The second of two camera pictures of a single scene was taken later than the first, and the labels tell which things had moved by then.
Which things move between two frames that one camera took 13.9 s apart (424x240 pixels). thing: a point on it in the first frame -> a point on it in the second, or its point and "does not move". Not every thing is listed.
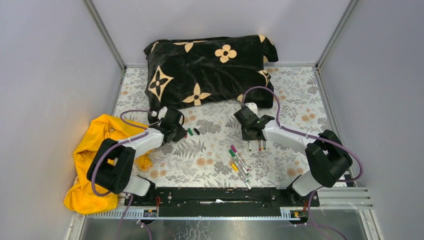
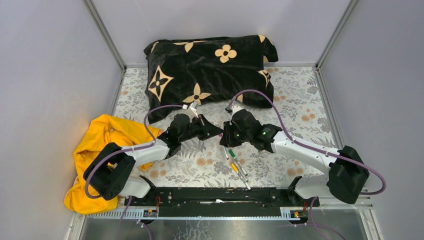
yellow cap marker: x=235 y=167 does not move
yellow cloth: x=84 y=198 does not move
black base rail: x=220 y=202 does not move
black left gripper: x=182 y=134 -> x=207 y=129
